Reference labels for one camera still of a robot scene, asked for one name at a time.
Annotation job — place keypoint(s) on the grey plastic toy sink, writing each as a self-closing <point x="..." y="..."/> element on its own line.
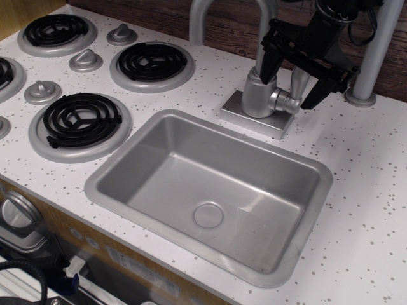
<point x="241" y="204"/>

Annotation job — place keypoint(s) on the grey oven dial knob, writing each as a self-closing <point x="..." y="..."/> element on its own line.
<point x="18" y="215"/>

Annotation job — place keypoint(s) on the grey stove knob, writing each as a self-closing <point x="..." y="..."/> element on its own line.
<point x="121" y="36"/>
<point x="86" y="61"/>
<point x="42" y="92"/>

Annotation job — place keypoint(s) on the left edge black stove burner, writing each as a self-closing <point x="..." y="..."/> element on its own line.
<point x="13" y="78"/>

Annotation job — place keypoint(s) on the grey stove knob back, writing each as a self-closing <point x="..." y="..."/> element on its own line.
<point x="121" y="36"/>

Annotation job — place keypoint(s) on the back right black stove burner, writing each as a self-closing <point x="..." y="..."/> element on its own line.
<point x="151" y="67"/>

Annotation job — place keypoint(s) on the grey stove knob front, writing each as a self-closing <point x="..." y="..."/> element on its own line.
<point x="42" y="92"/>

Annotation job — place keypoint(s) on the grey stove knob middle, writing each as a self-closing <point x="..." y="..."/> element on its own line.
<point x="86" y="61"/>

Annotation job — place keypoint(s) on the grey oven door handle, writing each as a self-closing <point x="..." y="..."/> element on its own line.
<point x="34" y="244"/>

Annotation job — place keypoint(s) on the back left black stove burner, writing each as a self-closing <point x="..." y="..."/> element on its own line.
<point x="56" y="36"/>

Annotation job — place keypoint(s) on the front right black stove burner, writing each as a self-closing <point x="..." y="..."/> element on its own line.
<point x="80" y="127"/>

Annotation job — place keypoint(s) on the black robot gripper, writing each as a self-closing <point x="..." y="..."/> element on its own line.
<point x="315" y="49"/>

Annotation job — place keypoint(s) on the grey stove knob left edge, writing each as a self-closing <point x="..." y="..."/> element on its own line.
<point x="5" y="127"/>

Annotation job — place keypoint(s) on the grey vertical support pole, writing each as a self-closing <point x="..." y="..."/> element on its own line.
<point x="361" y="94"/>

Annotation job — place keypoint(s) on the grey toy faucet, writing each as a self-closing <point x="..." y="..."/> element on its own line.
<point x="255" y="108"/>

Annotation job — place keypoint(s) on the grey faucet lever handle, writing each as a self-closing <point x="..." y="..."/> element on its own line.
<point x="290" y="101"/>

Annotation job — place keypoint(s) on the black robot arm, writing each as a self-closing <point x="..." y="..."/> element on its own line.
<point x="328" y="11"/>

